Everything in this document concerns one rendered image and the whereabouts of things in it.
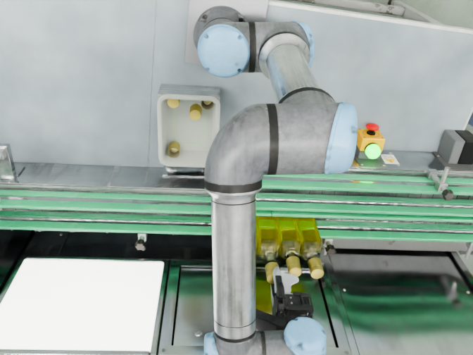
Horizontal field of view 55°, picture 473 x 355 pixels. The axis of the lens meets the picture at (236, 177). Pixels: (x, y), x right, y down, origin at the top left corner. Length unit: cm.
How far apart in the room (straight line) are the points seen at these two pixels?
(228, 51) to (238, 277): 52
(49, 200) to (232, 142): 80
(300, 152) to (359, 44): 71
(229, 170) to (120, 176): 77
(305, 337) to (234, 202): 28
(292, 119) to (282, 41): 36
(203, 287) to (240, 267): 55
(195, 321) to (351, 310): 44
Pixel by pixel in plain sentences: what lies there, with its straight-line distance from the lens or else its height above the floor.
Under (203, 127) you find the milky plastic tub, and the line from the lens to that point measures 138.
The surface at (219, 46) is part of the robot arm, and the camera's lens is 106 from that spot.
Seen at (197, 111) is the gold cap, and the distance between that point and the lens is 131.
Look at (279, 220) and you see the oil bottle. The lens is 131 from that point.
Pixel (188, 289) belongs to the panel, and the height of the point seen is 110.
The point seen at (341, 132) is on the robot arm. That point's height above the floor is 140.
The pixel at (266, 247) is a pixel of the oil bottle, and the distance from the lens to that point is 122.
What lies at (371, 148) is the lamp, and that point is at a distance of 139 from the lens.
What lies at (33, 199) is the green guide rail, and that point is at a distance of 142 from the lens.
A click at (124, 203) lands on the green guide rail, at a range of 134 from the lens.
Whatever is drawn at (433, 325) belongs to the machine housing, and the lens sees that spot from 142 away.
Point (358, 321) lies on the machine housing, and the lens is 135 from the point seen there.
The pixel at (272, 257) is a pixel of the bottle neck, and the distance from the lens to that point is 120.
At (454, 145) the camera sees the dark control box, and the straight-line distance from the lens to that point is 150.
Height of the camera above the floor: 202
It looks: 59 degrees down
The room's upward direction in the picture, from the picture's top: 176 degrees clockwise
